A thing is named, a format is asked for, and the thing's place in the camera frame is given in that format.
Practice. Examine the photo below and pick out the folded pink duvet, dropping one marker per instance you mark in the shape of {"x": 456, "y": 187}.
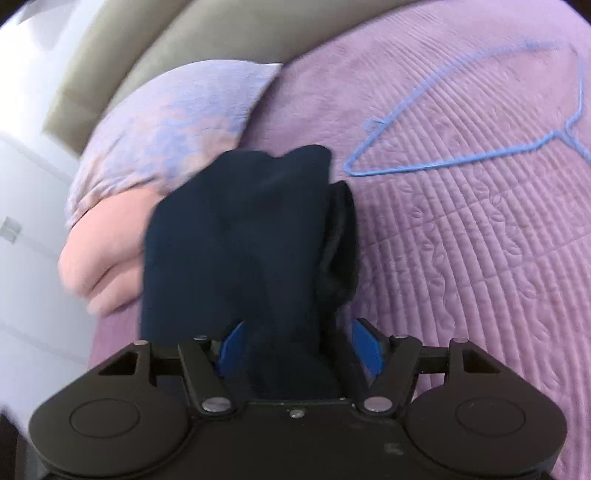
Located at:
{"x": 102, "y": 260}

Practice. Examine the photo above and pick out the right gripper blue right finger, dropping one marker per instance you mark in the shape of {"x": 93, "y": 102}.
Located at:
{"x": 368, "y": 342}

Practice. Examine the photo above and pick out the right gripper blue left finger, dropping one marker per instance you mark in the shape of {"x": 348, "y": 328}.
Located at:
{"x": 231, "y": 349}

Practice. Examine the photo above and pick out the lilac patterned pillow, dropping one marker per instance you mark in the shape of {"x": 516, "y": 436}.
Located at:
{"x": 168, "y": 129}

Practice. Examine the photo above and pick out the grey padded headboard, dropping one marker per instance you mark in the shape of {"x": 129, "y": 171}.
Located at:
{"x": 129, "y": 43}

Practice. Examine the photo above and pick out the blue wire clothes hanger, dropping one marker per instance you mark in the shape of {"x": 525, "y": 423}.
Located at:
{"x": 499, "y": 102}

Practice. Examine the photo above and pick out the navy blue garment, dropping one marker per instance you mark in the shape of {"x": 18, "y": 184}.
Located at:
{"x": 269, "y": 241}

